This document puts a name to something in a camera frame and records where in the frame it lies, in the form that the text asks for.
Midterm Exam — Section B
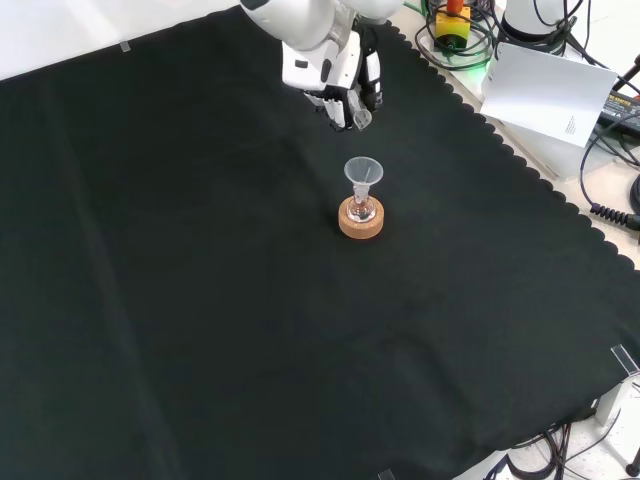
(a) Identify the clear glass graduated cylinder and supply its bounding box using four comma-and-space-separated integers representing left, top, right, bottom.
349, 89, 374, 132

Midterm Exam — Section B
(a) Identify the black cloth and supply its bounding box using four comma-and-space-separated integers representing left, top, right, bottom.
0, 4, 640, 480

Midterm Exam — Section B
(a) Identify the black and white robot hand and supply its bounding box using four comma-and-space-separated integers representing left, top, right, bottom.
281, 24, 386, 133

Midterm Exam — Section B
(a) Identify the pale board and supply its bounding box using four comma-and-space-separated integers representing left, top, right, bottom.
479, 41, 620, 149

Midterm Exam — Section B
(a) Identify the white bench bracket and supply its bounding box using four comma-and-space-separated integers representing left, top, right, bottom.
593, 378, 637, 427

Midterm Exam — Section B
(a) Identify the clear round-bottom flask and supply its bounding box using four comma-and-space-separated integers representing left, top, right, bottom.
348, 192, 378, 224

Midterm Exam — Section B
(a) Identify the clear plastic funnel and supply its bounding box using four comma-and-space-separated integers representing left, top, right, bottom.
343, 156, 385, 202

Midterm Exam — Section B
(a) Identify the cork ring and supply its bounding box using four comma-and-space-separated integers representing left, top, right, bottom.
338, 196, 387, 241

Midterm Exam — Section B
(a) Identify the yellow stop button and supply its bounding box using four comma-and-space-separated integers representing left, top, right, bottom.
432, 0, 474, 52

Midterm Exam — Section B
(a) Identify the black power adapter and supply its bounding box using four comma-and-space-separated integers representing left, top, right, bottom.
598, 91, 640, 137

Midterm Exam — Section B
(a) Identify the black cable bundle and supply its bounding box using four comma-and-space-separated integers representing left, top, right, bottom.
481, 422, 640, 480

